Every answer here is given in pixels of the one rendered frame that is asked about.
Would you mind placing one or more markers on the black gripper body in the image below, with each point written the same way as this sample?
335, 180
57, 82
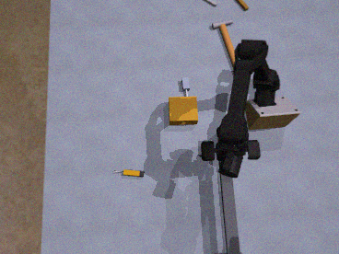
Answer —
208, 150

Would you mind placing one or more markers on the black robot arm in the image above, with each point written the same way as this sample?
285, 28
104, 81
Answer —
249, 57

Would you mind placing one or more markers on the grey metal rod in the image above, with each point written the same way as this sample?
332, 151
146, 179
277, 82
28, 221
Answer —
211, 2

